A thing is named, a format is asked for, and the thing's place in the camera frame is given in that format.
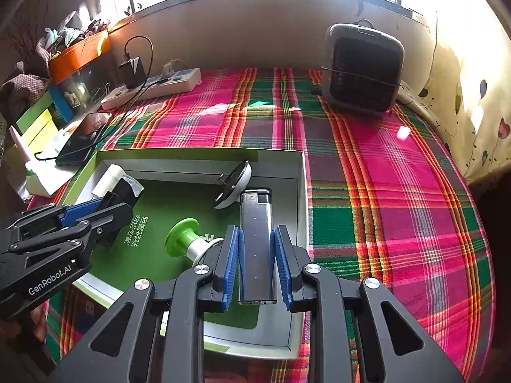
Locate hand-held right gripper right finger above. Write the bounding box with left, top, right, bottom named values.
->
left=270, top=224, right=466, bottom=383

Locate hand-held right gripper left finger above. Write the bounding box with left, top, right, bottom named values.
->
left=48, top=224, right=245, bottom=383

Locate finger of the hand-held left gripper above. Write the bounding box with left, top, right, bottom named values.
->
left=4, top=198, right=111, bottom=243
left=7, top=202, right=133, bottom=257

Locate silver lighter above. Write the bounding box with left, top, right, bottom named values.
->
left=238, top=187, right=278, bottom=306

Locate white charger plug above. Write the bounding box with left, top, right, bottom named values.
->
left=93, top=163, right=127, bottom=198

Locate green cardboard box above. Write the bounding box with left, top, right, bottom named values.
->
left=63, top=148, right=311, bottom=360

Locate green and white spool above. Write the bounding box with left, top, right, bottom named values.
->
left=165, top=217, right=224, bottom=266

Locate white round mount black face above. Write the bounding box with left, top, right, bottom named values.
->
left=213, top=160, right=253, bottom=209

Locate black phone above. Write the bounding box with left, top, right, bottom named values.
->
left=55, top=136, right=100, bottom=167

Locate white crumpled paper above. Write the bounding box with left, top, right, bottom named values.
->
left=36, top=128, right=80, bottom=168

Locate green yellow flat box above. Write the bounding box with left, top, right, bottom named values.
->
left=16, top=90, right=65, bottom=146

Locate blue printed box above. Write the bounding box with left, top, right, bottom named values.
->
left=47, top=87, right=76, bottom=124

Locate plaid blanket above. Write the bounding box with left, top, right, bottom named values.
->
left=26, top=67, right=496, bottom=383

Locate clear plastic container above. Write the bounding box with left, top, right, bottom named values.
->
left=60, top=58, right=116, bottom=108

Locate brown checked cloth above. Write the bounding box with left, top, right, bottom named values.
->
left=0, top=62, right=50, bottom=106

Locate black power adapter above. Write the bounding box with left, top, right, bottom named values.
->
left=119, top=58, right=146, bottom=88

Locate white power strip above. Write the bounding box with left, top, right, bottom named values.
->
left=101, top=68, right=201, bottom=111

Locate orange plastic tray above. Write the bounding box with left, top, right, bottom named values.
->
left=49, top=30, right=112, bottom=84

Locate black plug charger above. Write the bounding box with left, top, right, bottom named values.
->
left=34, top=36, right=154, bottom=160

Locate pile of assorted clutter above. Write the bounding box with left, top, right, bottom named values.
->
left=38, top=10, right=108, bottom=54

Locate small black fan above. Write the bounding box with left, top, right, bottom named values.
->
left=319, top=22, right=406, bottom=117

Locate cream curtain with hearts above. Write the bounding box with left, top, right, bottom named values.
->
left=415, top=8, right=511, bottom=186

